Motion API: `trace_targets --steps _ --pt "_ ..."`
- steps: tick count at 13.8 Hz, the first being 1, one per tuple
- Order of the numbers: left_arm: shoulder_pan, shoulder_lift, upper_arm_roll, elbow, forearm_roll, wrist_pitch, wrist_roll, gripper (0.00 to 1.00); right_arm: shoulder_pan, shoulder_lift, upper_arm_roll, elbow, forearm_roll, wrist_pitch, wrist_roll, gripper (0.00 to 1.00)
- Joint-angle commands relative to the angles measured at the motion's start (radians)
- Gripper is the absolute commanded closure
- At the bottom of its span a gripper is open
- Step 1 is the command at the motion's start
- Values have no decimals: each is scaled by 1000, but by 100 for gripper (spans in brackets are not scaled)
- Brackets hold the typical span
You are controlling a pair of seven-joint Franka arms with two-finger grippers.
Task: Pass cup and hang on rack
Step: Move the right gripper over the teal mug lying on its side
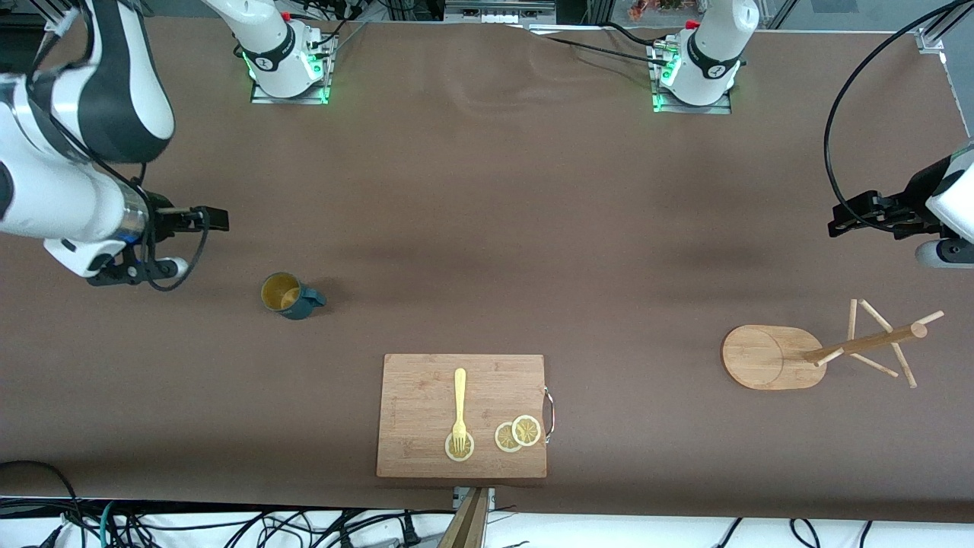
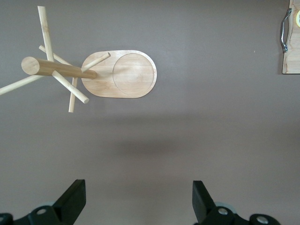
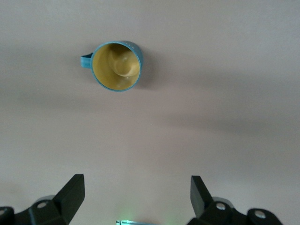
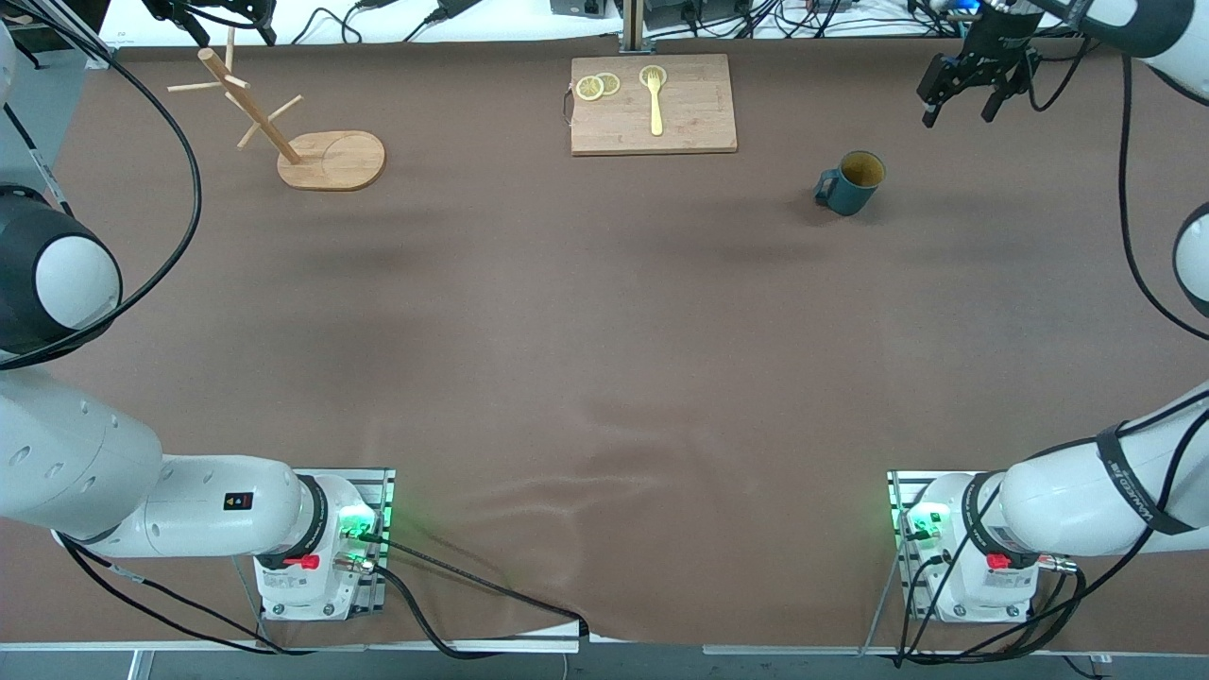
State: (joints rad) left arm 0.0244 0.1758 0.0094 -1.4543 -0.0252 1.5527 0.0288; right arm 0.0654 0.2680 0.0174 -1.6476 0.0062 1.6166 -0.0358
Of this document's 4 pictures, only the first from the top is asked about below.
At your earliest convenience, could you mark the yellow plastic fork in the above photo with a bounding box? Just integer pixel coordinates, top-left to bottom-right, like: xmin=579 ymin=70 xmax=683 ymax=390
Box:
xmin=452 ymin=368 xmax=468 ymax=454

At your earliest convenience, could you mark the bamboo cutting board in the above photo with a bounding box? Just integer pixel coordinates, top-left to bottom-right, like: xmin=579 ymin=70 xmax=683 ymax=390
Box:
xmin=376 ymin=354 xmax=555 ymax=480

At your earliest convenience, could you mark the wooden cup rack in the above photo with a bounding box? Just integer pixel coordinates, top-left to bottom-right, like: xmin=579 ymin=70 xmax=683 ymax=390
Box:
xmin=721 ymin=298 xmax=945 ymax=391

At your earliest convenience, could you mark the teal cup yellow inside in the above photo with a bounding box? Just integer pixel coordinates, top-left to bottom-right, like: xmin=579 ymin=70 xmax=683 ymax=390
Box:
xmin=261 ymin=272 xmax=327 ymax=320

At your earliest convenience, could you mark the teal cable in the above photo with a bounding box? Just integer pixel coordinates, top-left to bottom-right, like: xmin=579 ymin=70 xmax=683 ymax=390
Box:
xmin=97 ymin=499 xmax=126 ymax=548

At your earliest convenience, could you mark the black cable on table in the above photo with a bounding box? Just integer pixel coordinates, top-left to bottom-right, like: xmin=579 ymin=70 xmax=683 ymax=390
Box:
xmin=525 ymin=21 xmax=670 ymax=65

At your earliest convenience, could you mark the black looped cable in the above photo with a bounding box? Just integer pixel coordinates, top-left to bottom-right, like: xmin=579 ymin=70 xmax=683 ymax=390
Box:
xmin=0 ymin=460 xmax=86 ymax=548

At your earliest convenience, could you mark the white power strip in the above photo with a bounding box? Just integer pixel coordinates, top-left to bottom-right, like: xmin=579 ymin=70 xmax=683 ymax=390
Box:
xmin=445 ymin=0 xmax=556 ymax=24

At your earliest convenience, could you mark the aluminium frame profile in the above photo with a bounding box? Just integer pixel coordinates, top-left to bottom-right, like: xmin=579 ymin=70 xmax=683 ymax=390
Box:
xmin=917 ymin=0 xmax=974 ymax=54

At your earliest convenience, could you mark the wooden post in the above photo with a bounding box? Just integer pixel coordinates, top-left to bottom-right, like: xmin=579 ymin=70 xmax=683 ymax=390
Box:
xmin=438 ymin=487 xmax=490 ymax=548

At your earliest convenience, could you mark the metal bracket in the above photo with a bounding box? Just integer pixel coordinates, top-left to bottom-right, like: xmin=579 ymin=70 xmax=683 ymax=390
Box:
xmin=453 ymin=487 xmax=497 ymax=512

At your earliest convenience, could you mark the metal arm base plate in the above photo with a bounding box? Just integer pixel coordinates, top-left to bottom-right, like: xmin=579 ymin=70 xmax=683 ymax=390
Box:
xmin=651 ymin=42 xmax=733 ymax=115
xmin=250 ymin=34 xmax=334 ymax=106

